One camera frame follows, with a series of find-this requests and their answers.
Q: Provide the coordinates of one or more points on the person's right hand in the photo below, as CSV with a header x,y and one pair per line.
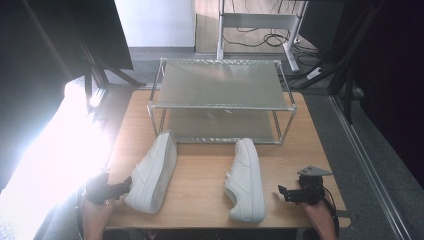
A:
x,y
316,211

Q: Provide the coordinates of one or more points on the white power strip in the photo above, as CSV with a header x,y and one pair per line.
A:
x,y
314,73

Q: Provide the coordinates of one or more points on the black tripod stand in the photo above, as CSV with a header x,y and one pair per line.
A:
x,y
100,71

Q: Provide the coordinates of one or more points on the white metal desk frame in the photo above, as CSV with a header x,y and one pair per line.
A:
x,y
260,20

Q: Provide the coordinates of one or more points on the dark curtain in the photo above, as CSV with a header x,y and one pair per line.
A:
x,y
40,60
393,83

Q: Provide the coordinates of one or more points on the person's left hand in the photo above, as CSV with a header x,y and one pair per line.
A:
x,y
96,210

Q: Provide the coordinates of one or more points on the two-tier metal shoe rack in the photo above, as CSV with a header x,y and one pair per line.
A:
x,y
221,86

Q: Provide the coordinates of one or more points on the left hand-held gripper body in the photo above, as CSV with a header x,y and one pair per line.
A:
x,y
100,190

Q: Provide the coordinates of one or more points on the black stand legs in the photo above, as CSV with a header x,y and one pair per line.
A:
x,y
340,63

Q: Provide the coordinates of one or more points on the white sneaker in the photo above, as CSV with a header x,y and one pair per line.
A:
x,y
153,175
246,181

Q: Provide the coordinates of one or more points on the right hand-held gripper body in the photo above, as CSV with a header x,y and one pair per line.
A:
x,y
311,191

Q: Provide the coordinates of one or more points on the aluminium floor rail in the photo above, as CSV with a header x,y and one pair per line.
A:
x,y
370,166

